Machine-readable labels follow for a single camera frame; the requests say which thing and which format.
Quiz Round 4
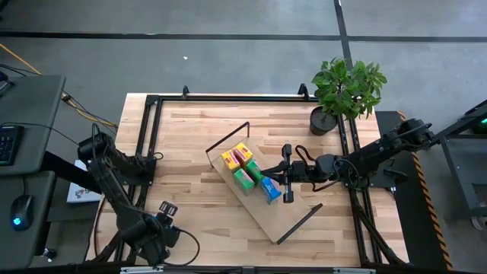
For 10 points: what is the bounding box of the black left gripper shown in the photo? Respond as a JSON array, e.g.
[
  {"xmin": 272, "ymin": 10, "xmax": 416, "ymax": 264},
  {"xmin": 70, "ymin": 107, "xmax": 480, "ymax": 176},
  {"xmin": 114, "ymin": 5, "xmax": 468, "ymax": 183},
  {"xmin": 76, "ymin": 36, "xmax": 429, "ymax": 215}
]
[{"xmin": 126, "ymin": 216, "xmax": 180, "ymax": 267}]

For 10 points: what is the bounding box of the black keyboard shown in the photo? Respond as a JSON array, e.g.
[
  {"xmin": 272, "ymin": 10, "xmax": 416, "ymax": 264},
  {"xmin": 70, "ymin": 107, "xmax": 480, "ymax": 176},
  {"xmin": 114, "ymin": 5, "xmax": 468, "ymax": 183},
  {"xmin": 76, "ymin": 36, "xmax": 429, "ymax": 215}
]
[{"xmin": 0, "ymin": 125, "xmax": 25, "ymax": 167}]

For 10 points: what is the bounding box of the wooden shelf with black frame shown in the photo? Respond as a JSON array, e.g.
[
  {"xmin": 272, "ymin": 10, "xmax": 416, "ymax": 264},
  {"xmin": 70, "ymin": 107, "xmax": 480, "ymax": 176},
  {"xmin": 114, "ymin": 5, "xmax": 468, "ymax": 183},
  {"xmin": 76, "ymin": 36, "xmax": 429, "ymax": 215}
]
[{"xmin": 205, "ymin": 121, "xmax": 325, "ymax": 245}]

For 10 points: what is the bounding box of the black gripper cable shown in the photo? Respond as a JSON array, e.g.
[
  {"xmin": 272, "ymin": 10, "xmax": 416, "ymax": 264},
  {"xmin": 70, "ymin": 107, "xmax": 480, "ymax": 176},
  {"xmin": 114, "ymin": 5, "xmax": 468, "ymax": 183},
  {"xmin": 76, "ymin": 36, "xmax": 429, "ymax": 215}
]
[
  {"xmin": 162, "ymin": 227, "xmax": 201, "ymax": 268},
  {"xmin": 294, "ymin": 144, "xmax": 340, "ymax": 193}
]

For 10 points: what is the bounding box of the grey desk top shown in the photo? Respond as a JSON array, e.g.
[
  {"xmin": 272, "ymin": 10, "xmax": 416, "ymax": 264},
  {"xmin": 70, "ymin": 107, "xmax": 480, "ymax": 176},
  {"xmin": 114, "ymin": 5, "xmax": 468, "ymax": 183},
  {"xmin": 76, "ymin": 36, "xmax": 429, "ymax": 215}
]
[
  {"xmin": 0, "ymin": 74, "xmax": 67, "ymax": 177},
  {"xmin": 0, "ymin": 170, "xmax": 56, "ymax": 269}
]

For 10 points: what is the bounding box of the yellow cable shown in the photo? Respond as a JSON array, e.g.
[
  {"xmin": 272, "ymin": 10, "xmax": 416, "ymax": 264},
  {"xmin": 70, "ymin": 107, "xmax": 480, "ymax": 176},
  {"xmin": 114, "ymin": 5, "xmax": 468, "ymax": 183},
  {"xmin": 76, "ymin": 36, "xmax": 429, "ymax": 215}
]
[{"xmin": 0, "ymin": 42, "xmax": 119, "ymax": 129}]

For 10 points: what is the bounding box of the black metal table frame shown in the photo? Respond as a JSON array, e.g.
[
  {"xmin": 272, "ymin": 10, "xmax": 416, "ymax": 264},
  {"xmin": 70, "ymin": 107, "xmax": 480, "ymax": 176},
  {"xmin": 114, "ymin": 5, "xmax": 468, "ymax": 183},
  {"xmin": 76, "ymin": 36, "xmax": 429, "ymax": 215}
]
[{"xmin": 90, "ymin": 83, "xmax": 409, "ymax": 268}]

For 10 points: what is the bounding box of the yellow corn pops cereal box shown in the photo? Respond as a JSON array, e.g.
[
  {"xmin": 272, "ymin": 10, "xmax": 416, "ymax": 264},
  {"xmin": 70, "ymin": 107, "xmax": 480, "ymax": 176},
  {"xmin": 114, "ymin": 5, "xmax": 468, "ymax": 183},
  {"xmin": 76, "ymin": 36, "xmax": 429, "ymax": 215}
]
[
  {"xmin": 221, "ymin": 149, "xmax": 242, "ymax": 173},
  {"xmin": 232, "ymin": 142, "xmax": 255, "ymax": 171}
]

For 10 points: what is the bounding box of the black mat with hazard stripe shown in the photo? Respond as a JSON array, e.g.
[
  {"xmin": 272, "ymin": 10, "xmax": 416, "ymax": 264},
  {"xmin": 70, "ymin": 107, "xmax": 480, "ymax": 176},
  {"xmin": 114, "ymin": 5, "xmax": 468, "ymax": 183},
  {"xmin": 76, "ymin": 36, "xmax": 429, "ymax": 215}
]
[{"xmin": 374, "ymin": 110, "xmax": 454, "ymax": 272}]

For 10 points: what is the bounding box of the grey metal stand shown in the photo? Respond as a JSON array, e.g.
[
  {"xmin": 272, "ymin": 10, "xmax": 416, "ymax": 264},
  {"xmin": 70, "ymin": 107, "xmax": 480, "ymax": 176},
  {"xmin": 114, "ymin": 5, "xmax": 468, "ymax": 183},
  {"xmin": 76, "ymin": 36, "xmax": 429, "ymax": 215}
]
[{"xmin": 428, "ymin": 99, "xmax": 487, "ymax": 231}]

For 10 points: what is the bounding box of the green cereal box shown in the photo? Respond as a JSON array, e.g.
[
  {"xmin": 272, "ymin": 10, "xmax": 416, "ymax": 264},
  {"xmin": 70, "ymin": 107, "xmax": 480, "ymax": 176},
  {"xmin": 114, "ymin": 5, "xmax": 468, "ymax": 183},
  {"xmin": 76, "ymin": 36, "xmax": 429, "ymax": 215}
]
[
  {"xmin": 232, "ymin": 167, "xmax": 256, "ymax": 197},
  {"xmin": 244, "ymin": 159, "xmax": 266, "ymax": 184}
]

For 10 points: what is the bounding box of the black computer mouse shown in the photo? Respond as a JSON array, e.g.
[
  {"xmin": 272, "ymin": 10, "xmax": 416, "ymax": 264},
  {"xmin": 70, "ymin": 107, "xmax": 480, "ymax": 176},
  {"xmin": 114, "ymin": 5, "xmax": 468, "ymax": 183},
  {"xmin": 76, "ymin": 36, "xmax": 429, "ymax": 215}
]
[{"xmin": 8, "ymin": 194, "xmax": 35, "ymax": 232}]

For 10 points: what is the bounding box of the small black caster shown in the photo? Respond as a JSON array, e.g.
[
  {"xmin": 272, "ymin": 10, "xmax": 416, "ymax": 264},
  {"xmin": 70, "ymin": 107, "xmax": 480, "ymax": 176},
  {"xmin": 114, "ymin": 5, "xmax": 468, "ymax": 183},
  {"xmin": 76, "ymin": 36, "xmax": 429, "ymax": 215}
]
[{"xmin": 42, "ymin": 247, "xmax": 59, "ymax": 263}]

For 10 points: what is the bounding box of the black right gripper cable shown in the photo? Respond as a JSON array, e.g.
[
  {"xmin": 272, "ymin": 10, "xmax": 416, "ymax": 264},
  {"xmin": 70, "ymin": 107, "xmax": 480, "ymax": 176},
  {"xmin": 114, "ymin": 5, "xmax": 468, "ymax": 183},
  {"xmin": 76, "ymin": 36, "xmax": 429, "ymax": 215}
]
[{"xmin": 294, "ymin": 144, "xmax": 340, "ymax": 193}]

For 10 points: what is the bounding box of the silver aluminium bar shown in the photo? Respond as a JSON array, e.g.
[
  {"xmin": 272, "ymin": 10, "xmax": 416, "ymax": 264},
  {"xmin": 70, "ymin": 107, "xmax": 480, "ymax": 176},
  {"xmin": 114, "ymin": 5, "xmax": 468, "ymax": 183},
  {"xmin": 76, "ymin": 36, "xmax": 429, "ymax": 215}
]
[{"xmin": 119, "ymin": 266, "xmax": 376, "ymax": 274}]

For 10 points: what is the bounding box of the blue cereal box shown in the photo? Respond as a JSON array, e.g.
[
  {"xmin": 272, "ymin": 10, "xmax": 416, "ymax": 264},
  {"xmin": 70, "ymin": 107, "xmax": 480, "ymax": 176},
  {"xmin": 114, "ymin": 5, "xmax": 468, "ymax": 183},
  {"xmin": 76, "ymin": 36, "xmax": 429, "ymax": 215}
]
[{"xmin": 259, "ymin": 176, "xmax": 284, "ymax": 206}]

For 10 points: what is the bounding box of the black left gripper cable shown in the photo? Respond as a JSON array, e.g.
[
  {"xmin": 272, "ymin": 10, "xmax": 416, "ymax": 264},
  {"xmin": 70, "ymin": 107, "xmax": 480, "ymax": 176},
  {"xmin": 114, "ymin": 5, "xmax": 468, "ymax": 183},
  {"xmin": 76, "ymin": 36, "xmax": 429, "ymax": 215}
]
[{"xmin": 162, "ymin": 227, "xmax": 201, "ymax": 268}]

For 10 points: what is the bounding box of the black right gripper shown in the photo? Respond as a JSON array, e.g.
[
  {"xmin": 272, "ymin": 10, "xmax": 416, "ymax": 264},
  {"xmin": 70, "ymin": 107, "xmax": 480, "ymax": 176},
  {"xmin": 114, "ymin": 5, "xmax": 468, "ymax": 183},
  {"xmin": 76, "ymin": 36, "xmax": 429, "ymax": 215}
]
[{"xmin": 262, "ymin": 143, "xmax": 338, "ymax": 204}]

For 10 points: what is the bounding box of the green plant in black pot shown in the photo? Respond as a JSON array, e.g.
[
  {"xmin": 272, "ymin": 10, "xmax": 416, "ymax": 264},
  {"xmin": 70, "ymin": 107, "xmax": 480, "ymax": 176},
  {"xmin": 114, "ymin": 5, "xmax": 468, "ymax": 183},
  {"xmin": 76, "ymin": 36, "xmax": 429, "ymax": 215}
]
[{"xmin": 308, "ymin": 56, "xmax": 389, "ymax": 137}]

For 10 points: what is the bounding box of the white printed box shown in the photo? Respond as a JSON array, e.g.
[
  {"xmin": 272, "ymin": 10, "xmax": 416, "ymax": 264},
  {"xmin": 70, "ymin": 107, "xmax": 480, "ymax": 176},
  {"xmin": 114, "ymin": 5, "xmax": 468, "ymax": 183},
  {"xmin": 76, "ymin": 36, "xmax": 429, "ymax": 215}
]
[{"xmin": 65, "ymin": 159, "xmax": 104, "ymax": 204}]

